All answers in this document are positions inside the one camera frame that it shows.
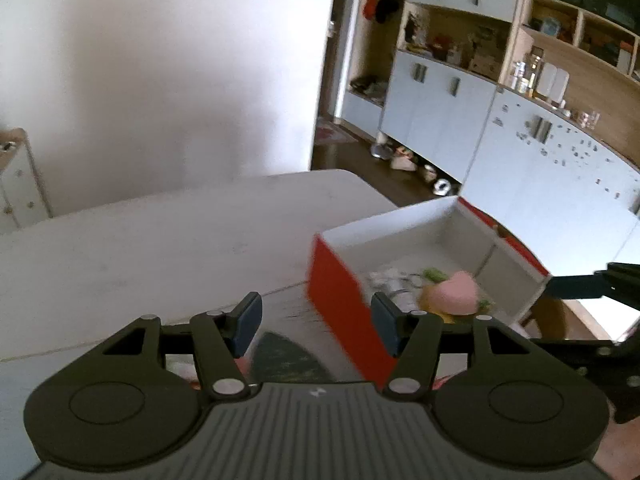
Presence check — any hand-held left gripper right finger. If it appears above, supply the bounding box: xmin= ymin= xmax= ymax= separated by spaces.
xmin=370 ymin=292 xmax=544 ymax=401

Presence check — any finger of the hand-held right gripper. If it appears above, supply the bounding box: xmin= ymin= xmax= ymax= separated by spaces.
xmin=529 ymin=337 xmax=621 ymax=362
xmin=546 ymin=262 xmax=640 ymax=309

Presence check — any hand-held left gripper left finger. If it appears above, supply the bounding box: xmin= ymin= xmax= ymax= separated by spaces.
xmin=102 ymin=291 xmax=264 ymax=401

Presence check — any metal keyring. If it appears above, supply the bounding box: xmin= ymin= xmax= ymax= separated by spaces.
xmin=382 ymin=276 xmax=427 ymax=312

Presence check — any red cardboard box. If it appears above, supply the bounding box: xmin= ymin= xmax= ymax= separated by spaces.
xmin=306 ymin=196 xmax=552 ymax=387

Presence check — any pink heart-shaped toy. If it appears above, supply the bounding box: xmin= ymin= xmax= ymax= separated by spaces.
xmin=432 ymin=270 xmax=481 ymax=316

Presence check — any dark blue fan-shaped mat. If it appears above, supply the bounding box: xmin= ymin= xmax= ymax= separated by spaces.
xmin=249 ymin=332 xmax=352 ymax=387

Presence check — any pink white shoe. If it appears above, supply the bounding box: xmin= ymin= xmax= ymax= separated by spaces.
xmin=390 ymin=147 xmax=419 ymax=172

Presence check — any patterned door rug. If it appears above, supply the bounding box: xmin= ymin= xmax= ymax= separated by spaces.
xmin=313 ymin=117 xmax=359 ymax=149

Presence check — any white canister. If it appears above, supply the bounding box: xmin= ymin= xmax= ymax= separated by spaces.
xmin=537 ymin=62 xmax=570 ymax=104

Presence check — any tall glass jar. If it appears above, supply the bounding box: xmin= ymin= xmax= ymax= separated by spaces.
xmin=524 ymin=45 xmax=546 ymax=96

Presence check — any dark brown door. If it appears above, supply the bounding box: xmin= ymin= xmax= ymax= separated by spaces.
xmin=320 ymin=17 xmax=342 ymax=122

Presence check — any white sideboard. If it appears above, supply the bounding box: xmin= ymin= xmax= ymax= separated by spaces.
xmin=0 ymin=128 xmax=54 ymax=234

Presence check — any black hanging cloth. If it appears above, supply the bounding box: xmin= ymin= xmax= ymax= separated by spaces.
xmin=375 ymin=0 xmax=401 ymax=24

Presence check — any grey and wood cabinet wall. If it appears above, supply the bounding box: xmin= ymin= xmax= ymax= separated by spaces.
xmin=340 ymin=0 xmax=640 ymax=233

